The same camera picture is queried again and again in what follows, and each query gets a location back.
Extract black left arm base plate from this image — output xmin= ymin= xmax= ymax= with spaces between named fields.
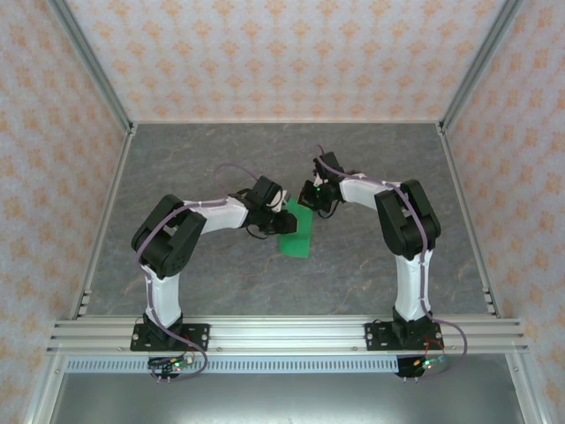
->
xmin=129 ymin=322 xmax=211 ymax=353

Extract grey metal shelf panel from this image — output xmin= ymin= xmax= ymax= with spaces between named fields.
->
xmin=47 ymin=372 xmax=523 ymax=424

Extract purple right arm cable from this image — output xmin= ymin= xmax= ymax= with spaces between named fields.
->
xmin=314 ymin=144 xmax=469 ymax=381

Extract green paper sheet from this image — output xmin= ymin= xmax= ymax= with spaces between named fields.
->
xmin=277 ymin=198 xmax=315 ymax=259

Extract grey slotted cable duct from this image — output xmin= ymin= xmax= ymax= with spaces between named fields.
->
xmin=64 ymin=358 xmax=402 ymax=374

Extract aluminium corner post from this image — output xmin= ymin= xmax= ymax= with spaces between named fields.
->
xmin=46 ymin=0 xmax=136 ymax=134
xmin=438 ymin=0 xmax=527 ymax=134

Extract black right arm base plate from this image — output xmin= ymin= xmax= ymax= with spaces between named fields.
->
xmin=364 ymin=322 xmax=443 ymax=352

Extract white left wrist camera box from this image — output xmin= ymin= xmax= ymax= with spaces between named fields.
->
xmin=270 ymin=189 xmax=291 ymax=214

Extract aluminium table side rail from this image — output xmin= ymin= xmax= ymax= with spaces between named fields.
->
xmin=69 ymin=123 xmax=139 ymax=320
xmin=435 ymin=123 xmax=505 ymax=320

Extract aluminium extrusion mounting beam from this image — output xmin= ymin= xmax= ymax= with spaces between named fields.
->
xmin=46 ymin=316 xmax=530 ymax=355

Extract aluminium frame leg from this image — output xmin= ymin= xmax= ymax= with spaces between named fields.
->
xmin=22 ymin=352 xmax=68 ymax=424
xmin=504 ymin=352 xmax=547 ymax=424

